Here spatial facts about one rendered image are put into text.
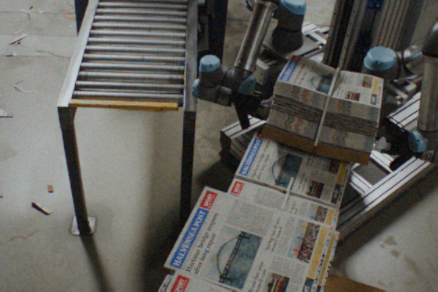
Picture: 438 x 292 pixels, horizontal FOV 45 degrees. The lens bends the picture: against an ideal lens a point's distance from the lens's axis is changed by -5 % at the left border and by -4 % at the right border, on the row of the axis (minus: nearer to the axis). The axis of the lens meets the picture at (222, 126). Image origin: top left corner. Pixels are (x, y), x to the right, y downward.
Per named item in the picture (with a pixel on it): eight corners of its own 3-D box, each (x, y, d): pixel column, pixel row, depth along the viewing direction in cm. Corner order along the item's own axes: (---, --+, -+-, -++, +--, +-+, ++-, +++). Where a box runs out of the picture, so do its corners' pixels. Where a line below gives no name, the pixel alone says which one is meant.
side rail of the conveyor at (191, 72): (195, 134, 224) (197, 111, 216) (182, 133, 224) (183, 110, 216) (197, -21, 323) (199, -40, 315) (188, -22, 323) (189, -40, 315)
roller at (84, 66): (187, 78, 237) (187, 67, 236) (77, 75, 234) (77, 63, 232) (187, 76, 242) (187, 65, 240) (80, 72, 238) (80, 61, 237)
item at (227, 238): (333, 228, 146) (334, 225, 145) (307, 317, 126) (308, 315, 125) (206, 187, 154) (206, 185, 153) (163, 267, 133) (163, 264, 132)
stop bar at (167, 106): (178, 112, 215) (178, 108, 214) (67, 107, 212) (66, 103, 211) (178, 106, 218) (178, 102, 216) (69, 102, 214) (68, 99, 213)
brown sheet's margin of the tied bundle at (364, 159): (373, 131, 212) (375, 121, 210) (368, 166, 188) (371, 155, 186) (333, 123, 216) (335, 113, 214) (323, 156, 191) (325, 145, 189)
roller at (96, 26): (188, 38, 263) (188, 29, 259) (90, 34, 259) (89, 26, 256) (188, 32, 266) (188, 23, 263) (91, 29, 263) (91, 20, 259)
